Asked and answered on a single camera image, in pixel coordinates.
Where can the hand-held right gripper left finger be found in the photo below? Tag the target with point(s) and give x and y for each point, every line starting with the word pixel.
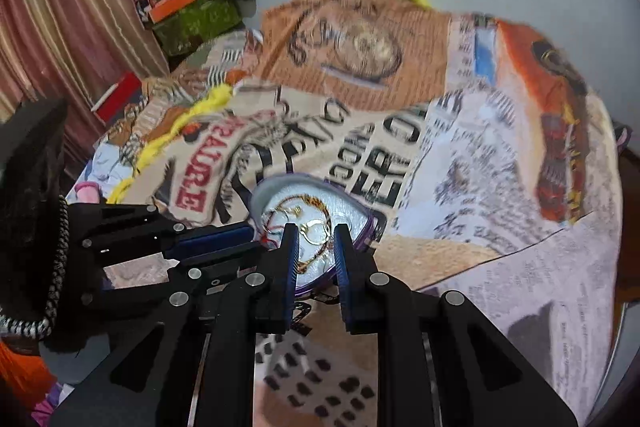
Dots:
pixel 292 267

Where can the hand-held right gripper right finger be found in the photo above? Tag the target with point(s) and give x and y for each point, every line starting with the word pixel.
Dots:
pixel 343 267

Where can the person's left forearm dark sleeve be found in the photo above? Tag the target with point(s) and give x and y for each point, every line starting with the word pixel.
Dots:
pixel 30 207

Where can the orange box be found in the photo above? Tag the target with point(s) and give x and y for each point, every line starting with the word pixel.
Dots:
pixel 172 4

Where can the green patterned storage box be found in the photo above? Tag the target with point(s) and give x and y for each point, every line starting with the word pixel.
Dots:
pixel 197 27

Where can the cartoon printed bed sheet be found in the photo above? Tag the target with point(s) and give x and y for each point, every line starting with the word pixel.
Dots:
pixel 95 172

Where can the red box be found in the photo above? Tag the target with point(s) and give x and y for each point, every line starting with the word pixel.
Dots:
pixel 119 97

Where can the orange cloth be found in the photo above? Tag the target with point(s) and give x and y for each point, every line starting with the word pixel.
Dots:
pixel 22 367

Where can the newspaper printed blanket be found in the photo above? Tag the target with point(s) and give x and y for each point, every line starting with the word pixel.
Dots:
pixel 425 157

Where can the purple heart-shaped jewelry box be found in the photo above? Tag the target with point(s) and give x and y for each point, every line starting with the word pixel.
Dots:
pixel 350 212

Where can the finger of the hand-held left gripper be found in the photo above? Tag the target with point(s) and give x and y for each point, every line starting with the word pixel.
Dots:
pixel 220 264
pixel 210 239

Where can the dark backpack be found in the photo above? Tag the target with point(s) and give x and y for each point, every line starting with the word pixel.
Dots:
pixel 624 138

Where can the pink cloth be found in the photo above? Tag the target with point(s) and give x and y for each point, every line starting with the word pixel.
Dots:
pixel 52 404

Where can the striped brown curtain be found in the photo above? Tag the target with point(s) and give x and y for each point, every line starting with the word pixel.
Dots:
pixel 60 32

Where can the yellow cloth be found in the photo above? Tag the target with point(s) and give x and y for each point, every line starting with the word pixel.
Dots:
pixel 172 132

